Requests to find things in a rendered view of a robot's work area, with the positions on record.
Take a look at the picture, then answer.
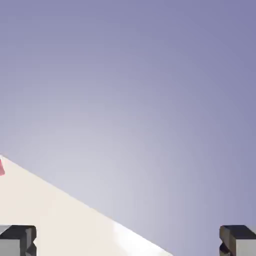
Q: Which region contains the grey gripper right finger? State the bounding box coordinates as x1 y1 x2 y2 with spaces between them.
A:
219 224 256 256

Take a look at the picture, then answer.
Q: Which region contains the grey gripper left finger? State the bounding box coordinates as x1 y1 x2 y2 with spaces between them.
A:
0 224 38 256

